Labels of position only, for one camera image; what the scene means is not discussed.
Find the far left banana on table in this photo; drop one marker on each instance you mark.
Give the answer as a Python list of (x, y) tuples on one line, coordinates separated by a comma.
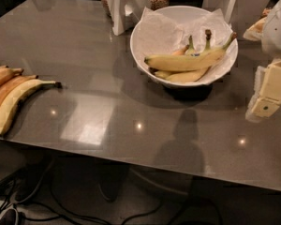
[(7, 74)]

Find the yellow banana on table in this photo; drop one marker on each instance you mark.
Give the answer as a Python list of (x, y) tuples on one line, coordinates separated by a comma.
[(22, 92)]

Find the white folded cardboard stand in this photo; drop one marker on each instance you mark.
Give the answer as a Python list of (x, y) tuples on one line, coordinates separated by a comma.
[(126, 14)]

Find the yellow banana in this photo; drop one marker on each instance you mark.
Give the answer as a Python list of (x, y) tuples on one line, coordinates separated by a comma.
[(181, 77), (184, 63), (22, 92)]

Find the orange-brown banana on table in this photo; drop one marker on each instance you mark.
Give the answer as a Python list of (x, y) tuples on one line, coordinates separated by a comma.
[(7, 87)]

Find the bread roll on right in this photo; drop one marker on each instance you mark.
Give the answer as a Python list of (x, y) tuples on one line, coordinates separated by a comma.
[(254, 32)]

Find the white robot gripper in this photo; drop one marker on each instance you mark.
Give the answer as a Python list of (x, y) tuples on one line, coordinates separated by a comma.
[(277, 32)]

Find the small banana behind in bowl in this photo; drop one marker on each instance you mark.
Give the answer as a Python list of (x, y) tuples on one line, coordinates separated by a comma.
[(189, 49)]

